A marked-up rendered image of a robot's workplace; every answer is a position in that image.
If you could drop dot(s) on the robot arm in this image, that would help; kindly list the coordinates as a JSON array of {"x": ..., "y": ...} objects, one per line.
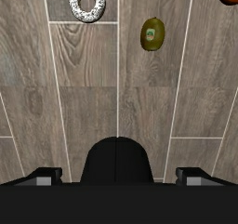
[{"x": 117, "y": 161}]

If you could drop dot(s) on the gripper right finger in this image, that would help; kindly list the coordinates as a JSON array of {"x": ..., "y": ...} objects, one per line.
[{"x": 190, "y": 173}]

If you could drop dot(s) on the white speckled doughnut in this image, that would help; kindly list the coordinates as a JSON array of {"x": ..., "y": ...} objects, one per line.
[{"x": 74, "y": 7}]

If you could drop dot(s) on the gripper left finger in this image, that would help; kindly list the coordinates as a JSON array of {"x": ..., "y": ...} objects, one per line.
[{"x": 46, "y": 173}]

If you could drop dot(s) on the green-brown kiwi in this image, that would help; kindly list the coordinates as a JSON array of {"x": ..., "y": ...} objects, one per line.
[{"x": 152, "y": 34}]

